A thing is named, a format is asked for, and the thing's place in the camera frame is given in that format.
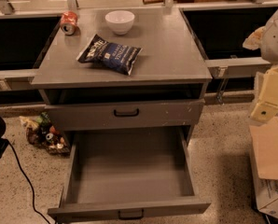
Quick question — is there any open grey bottom drawer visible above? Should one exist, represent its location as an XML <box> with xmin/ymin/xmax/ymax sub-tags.
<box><xmin>48</xmin><ymin>127</ymin><xmax>210</xmax><ymax>224</ymax></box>

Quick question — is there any closed grey middle drawer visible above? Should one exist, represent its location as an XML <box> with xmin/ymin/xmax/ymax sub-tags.
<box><xmin>46</xmin><ymin>100</ymin><xmax>204</xmax><ymax>131</ymax></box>

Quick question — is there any pile of snacks on floor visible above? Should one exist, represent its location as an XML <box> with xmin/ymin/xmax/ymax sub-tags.
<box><xmin>20</xmin><ymin>112</ymin><xmax>71</xmax><ymax>155</ymax></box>

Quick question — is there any blue chip bag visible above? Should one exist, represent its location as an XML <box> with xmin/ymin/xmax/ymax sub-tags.
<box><xmin>76</xmin><ymin>35</ymin><xmax>142</xmax><ymax>76</ymax></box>

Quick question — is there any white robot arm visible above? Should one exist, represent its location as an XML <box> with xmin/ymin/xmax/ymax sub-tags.
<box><xmin>243</xmin><ymin>9</ymin><xmax>278</xmax><ymax>123</ymax></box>

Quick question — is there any cardboard box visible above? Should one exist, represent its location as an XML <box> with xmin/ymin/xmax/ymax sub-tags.
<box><xmin>249</xmin><ymin>117</ymin><xmax>278</xmax><ymax>218</ymax></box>

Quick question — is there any black cable on floor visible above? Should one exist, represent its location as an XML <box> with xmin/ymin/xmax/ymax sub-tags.
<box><xmin>7</xmin><ymin>139</ymin><xmax>53</xmax><ymax>224</ymax></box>

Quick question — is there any white ceramic bowl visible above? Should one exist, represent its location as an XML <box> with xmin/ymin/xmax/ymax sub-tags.
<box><xmin>104</xmin><ymin>10</ymin><xmax>135</xmax><ymax>35</ymax></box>

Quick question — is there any grey drawer cabinet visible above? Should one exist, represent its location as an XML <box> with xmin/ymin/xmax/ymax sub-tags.
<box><xmin>30</xmin><ymin>7</ymin><xmax>214</xmax><ymax>135</ymax></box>

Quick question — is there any crushed orange soda can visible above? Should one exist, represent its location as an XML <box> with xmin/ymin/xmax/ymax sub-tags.
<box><xmin>60</xmin><ymin>11</ymin><xmax>77</xmax><ymax>35</ymax></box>

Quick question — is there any brown wooden stick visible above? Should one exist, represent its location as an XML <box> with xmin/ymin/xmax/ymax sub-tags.
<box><xmin>142</xmin><ymin>0</ymin><xmax>164</xmax><ymax>5</ymax></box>

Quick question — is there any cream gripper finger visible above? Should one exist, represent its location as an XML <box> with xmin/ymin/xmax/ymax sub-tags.
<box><xmin>250</xmin><ymin>65</ymin><xmax>278</xmax><ymax>123</ymax></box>
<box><xmin>243</xmin><ymin>26</ymin><xmax>265</xmax><ymax>50</ymax></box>

